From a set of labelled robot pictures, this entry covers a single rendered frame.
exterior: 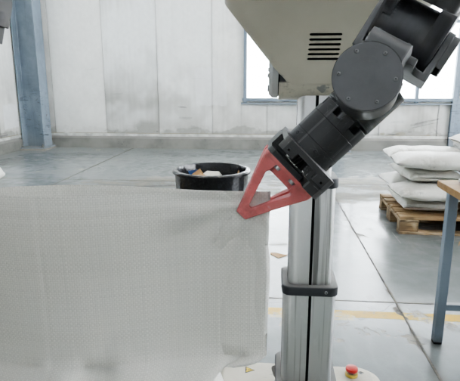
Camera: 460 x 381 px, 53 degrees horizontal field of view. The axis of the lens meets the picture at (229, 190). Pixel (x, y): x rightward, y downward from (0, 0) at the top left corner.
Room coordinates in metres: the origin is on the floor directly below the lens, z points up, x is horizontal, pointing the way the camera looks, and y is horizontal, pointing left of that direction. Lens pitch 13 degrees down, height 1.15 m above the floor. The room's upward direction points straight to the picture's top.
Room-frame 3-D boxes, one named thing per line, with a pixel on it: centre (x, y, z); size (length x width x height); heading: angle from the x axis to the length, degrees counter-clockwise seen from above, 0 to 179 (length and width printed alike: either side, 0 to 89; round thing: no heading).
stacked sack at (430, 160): (3.64, -1.66, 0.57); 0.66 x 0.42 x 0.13; 78
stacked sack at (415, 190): (3.60, -1.66, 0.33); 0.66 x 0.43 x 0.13; 85
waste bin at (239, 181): (2.78, 0.11, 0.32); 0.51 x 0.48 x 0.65; 175
